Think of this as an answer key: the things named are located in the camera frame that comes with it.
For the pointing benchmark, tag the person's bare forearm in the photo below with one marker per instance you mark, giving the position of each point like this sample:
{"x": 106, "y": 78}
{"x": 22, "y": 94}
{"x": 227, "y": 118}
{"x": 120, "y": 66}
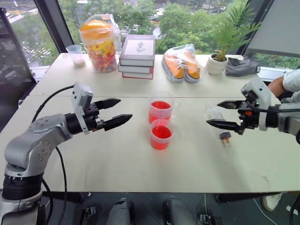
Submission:
{"x": 276, "y": 85}

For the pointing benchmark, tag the clear measuring cup with powder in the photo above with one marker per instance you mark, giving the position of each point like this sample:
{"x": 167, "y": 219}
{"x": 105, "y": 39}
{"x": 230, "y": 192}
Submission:
{"x": 78, "y": 59}

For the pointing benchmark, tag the grey folded cloth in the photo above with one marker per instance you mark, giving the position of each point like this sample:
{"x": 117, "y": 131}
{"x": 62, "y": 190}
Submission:
{"x": 241, "y": 68}

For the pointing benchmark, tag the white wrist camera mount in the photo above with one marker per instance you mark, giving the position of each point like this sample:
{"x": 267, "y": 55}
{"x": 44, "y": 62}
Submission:
{"x": 80, "y": 98}
{"x": 262, "y": 91}

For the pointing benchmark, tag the cup of red liquid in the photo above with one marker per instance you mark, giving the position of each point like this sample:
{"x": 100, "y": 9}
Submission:
{"x": 160, "y": 110}
{"x": 161, "y": 140}

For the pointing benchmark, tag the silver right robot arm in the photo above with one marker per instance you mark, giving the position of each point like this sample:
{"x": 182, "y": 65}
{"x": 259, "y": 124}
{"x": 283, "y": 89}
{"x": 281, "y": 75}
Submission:
{"x": 290, "y": 122}

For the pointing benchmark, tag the candy jar with orange lid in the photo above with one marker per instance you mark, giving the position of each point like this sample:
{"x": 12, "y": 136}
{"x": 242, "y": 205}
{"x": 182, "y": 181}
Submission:
{"x": 100, "y": 51}
{"x": 116, "y": 27}

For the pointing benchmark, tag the grey book thin spine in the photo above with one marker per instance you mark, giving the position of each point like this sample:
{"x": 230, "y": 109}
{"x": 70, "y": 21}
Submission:
{"x": 133, "y": 69}

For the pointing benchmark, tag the small black ribbed block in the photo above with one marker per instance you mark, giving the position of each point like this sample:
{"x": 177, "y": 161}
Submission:
{"x": 209, "y": 219}
{"x": 90, "y": 212}

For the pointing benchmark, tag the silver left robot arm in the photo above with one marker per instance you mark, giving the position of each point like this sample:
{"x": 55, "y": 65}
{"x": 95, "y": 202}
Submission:
{"x": 35, "y": 140}

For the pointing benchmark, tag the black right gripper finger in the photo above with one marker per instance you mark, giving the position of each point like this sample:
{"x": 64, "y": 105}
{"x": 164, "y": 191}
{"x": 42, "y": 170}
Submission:
{"x": 222, "y": 124}
{"x": 230, "y": 104}

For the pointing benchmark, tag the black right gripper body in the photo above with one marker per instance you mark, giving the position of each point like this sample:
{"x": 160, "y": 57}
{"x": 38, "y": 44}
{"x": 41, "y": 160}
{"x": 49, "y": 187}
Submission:
{"x": 249, "y": 117}

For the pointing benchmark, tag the white sneaker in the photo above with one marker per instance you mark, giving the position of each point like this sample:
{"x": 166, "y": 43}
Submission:
{"x": 270, "y": 201}

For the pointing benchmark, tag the orange shoes in plastic bag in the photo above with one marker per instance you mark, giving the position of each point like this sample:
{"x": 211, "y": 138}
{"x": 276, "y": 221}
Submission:
{"x": 185, "y": 48}

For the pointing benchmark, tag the orange canvas shoe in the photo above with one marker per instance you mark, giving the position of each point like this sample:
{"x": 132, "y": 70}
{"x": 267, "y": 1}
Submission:
{"x": 193, "y": 70}
{"x": 175, "y": 69}

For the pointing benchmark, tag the black table frame bar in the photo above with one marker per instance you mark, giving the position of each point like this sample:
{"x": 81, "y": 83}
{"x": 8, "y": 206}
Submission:
{"x": 145, "y": 195}

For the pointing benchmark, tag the clear plastic syringe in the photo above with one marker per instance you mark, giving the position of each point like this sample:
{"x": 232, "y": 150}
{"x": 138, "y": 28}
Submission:
{"x": 216, "y": 113}

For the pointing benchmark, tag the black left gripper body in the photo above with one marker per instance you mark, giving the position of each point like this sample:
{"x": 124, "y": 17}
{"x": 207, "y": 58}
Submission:
{"x": 92, "y": 119}

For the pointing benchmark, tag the person's white sleeve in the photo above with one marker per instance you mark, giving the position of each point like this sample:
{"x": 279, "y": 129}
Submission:
{"x": 293, "y": 80}

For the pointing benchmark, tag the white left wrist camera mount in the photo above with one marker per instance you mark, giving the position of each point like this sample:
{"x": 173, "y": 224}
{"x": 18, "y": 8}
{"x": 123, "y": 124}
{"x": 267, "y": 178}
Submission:
{"x": 80, "y": 98}

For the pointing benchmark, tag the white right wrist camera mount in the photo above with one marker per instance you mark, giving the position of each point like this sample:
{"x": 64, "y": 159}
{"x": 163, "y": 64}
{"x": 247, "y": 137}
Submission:
{"x": 262, "y": 91}

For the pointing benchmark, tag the dark rounded shape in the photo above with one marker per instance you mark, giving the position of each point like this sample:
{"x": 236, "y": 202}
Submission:
{"x": 122, "y": 211}

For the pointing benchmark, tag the red and white book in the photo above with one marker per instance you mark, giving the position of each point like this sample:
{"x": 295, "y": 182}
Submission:
{"x": 136, "y": 75}

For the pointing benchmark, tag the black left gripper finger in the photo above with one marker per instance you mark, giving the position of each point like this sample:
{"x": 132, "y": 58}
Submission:
{"x": 117, "y": 120}
{"x": 108, "y": 103}

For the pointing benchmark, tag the thick grey book white cover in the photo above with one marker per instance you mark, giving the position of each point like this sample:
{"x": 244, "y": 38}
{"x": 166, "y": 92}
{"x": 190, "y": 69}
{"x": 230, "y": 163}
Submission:
{"x": 138, "y": 48}

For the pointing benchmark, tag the grey slanted panel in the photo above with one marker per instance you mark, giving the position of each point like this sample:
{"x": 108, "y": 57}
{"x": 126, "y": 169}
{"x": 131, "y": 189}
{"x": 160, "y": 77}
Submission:
{"x": 276, "y": 28}

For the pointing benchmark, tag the green plant in white pot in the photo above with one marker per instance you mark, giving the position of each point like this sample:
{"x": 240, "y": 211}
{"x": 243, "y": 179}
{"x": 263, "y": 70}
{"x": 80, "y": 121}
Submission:
{"x": 215, "y": 66}

